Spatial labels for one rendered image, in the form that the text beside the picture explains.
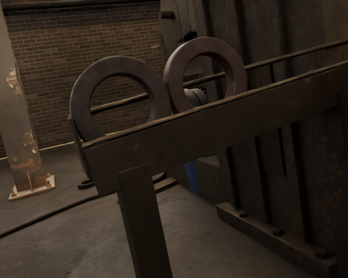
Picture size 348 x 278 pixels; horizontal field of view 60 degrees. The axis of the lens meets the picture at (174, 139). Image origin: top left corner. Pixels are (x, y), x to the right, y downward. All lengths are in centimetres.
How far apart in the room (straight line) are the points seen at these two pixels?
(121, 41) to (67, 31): 111
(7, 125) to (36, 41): 388
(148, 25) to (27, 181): 502
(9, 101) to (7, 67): 30
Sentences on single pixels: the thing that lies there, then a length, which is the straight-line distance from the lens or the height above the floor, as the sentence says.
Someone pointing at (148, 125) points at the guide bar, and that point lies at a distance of 54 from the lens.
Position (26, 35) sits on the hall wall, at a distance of 680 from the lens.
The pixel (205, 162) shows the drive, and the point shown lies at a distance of 176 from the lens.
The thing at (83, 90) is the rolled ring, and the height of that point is 71.
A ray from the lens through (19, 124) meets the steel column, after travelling 306.
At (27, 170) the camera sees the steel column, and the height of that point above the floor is 22.
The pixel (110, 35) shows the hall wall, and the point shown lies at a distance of 695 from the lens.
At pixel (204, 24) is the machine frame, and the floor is 94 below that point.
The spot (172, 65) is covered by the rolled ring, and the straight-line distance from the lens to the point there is 59.
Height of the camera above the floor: 69
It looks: 9 degrees down
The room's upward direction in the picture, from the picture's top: 11 degrees counter-clockwise
